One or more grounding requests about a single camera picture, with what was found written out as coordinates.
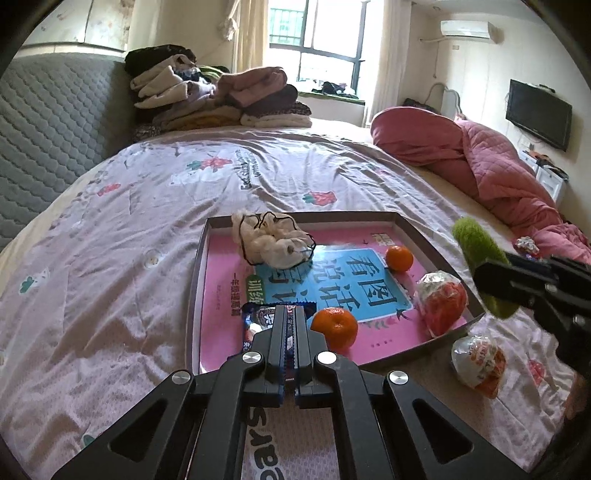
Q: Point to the dark framed window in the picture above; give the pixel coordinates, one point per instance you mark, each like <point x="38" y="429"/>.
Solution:
<point x="323" y="50"/>

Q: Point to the black television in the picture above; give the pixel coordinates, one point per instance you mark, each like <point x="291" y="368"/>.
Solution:
<point x="538" y="113"/>

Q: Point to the blue snack packet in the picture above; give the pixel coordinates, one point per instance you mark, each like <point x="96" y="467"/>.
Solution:
<point x="263" y="318"/>

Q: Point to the grey quilted headboard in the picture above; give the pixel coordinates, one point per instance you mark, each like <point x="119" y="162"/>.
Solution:
<point x="51" y="138"/>

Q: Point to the mauve folded garment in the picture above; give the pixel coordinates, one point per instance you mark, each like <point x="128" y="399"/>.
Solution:
<point x="251" y="85"/>

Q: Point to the white air conditioner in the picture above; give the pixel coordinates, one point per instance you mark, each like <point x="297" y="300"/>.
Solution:
<point x="464" y="30"/>

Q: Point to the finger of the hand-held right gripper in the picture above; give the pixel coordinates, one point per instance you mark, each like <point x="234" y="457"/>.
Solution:
<point x="531" y="259"/>
<point x="512" y="279"/>

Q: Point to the pink quilt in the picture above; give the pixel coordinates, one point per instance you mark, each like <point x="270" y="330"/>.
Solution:
<point x="485" y="161"/>

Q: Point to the dark clothes on sill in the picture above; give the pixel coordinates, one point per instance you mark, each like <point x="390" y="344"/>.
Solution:
<point x="334" y="88"/>

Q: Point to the cream fluffy scrunchie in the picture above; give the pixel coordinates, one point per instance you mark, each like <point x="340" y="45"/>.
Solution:
<point x="272" y="249"/>

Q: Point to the blossom print wardrobe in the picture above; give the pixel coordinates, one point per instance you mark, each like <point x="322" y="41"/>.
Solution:
<point x="92" y="23"/>

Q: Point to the black garment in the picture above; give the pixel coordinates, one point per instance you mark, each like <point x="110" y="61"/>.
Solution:
<point x="157" y="57"/>

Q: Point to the green cloth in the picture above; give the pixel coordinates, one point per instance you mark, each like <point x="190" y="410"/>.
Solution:
<point x="212" y="73"/>

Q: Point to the small orange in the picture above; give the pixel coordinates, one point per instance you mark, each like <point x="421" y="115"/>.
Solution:
<point x="399" y="258"/>

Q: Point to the red white candy wrapper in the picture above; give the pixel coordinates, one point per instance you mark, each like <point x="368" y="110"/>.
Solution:
<point x="526" y="244"/>

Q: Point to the cream curtain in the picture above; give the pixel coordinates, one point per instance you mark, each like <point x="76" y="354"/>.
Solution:
<point x="385" y="60"/>
<point x="249" y="32"/>

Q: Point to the strawberry print bed sheet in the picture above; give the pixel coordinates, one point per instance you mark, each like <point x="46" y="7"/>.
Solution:
<point x="138" y="277"/>

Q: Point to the cream folded blanket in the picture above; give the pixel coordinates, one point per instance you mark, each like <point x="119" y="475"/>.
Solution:
<point x="277" y="121"/>

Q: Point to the large orange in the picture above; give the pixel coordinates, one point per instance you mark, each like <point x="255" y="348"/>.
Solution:
<point x="334" y="325"/>

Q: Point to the pink and blue tray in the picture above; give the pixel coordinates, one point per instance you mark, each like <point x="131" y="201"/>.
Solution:
<point x="196" y="300"/>

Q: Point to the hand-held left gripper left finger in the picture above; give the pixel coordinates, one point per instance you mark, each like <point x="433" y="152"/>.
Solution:
<point x="279" y="341"/>

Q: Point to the beige garment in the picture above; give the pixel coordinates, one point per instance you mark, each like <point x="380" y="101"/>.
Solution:
<point x="161" y="87"/>

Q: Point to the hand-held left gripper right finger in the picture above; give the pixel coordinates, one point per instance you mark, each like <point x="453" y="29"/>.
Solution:
<point x="300" y="341"/>

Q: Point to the white cabinet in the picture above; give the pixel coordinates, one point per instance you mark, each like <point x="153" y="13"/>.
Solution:
<point x="549" y="180"/>

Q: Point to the dark brown folded garment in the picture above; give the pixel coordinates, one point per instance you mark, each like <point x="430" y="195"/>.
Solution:
<point x="277" y="101"/>

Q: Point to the tan folded garment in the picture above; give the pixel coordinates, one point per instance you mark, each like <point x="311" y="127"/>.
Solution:
<point x="198" y="120"/>

